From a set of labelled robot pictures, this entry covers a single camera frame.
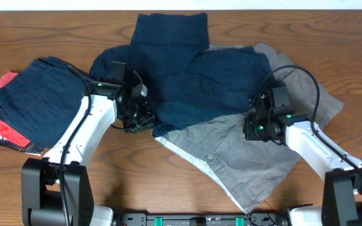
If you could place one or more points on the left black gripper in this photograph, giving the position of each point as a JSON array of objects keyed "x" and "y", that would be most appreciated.
[{"x": 148, "y": 117}]

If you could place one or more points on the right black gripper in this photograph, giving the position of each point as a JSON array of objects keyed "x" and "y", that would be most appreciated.
[{"x": 249, "y": 131}]

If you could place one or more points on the grey shorts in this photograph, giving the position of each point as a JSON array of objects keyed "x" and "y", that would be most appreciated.
[{"x": 248, "y": 171}]

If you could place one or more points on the navy blue shorts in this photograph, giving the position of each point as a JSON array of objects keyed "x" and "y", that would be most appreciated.
[{"x": 187, "y": 82}]

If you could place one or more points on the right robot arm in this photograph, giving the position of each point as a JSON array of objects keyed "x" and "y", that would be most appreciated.
[{"x": 340, "y": 172}]

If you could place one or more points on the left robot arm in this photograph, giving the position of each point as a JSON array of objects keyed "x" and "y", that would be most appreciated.
[{"x": 56, "y": 189}]

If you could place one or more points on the folded navy shorts on stack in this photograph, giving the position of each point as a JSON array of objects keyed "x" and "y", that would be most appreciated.
[{"x": 42, "y": 101}]

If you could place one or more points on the folded red garment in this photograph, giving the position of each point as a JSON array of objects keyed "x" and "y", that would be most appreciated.
[{"x": 6, "y": 131}]

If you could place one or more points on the folded black printed garment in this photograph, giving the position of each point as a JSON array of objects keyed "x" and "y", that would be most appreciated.
[{"x": 30, "y": 148}]

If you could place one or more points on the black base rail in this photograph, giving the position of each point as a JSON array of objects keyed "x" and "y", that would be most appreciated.
[{"x": 200, "y": 220}]

